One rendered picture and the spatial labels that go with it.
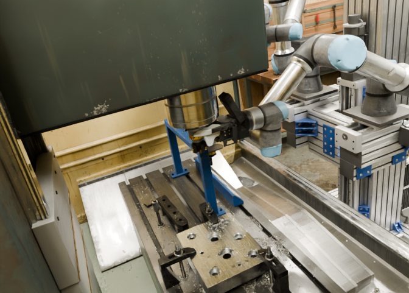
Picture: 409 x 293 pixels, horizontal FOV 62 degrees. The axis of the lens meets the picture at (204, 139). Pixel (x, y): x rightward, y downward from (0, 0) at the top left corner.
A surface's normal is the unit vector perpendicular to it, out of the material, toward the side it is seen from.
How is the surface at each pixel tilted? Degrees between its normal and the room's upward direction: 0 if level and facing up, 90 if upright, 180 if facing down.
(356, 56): 86
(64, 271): 90
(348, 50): 86
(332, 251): 8
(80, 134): 89
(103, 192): 24
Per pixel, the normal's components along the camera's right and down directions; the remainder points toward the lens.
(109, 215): 0.00, -0.68
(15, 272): 0.40, 0.32
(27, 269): 0.92, 0.02
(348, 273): -0.10, -0.85
